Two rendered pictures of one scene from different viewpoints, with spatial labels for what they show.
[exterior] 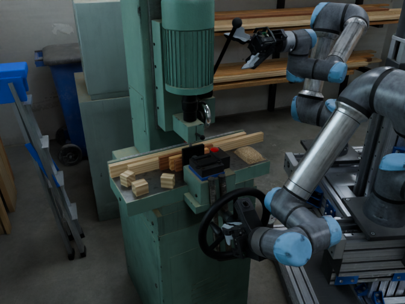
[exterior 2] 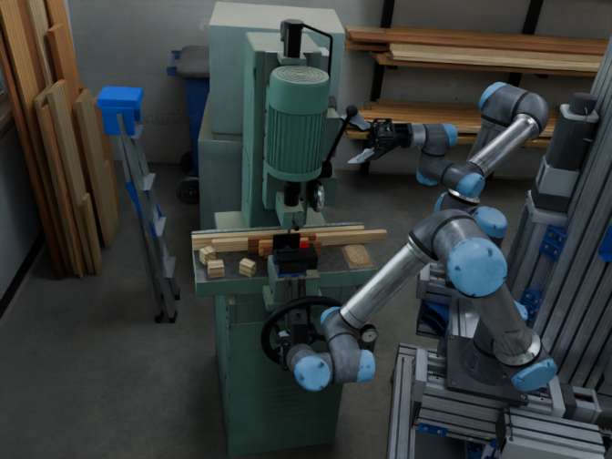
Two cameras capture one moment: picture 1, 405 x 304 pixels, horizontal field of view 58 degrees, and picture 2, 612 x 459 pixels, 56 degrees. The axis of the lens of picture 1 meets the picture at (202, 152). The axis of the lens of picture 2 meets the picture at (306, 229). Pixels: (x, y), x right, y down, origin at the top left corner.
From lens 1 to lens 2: 0.62 m
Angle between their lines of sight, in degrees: 12
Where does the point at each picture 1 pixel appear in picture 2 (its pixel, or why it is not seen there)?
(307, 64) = (438, 167)
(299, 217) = (338, 344)
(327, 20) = (496, 108)
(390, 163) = not seen: hidden behind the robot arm
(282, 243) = (300, 365)
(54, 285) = (131, 347)
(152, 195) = (226, 280)
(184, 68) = (283, 151)
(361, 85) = (428, 225)
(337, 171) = not seen: hidden behind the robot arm
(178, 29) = (280, 110)
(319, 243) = (342, 375)
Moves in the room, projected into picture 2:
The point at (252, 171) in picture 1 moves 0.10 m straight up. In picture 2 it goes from (351, 277) to (356, 252)
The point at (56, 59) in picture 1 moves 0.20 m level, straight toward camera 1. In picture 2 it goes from (192, 70) to (190, 82)
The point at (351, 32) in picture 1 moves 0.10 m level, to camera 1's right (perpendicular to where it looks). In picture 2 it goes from (511, 135) to (545, 140)
